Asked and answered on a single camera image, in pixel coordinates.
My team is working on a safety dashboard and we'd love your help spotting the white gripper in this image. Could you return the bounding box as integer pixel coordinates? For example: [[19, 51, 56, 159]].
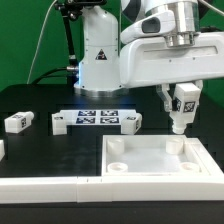
[[120, 32, 224, 112]]

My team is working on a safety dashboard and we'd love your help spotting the white square table top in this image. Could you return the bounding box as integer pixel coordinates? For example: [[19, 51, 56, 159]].
[[101, 135, 210, 176]]

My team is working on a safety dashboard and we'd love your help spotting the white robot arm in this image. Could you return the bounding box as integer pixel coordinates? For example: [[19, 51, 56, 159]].
[[75, 0, 224, 111]]

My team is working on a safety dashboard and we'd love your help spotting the white L-shaped fence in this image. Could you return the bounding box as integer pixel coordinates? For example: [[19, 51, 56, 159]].
[[0, 145, 224, 204]]

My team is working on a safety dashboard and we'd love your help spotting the white marker base plate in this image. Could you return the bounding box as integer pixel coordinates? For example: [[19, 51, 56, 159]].
[[60, 109, 136, 126]]

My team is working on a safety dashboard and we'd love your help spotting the black cable bundle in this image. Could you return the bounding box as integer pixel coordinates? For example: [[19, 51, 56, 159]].
[[33, 65, 80, 85]]

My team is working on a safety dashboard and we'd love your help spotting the white cable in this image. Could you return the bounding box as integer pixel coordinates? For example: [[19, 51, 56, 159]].
[[26, 0, 58, 85]]

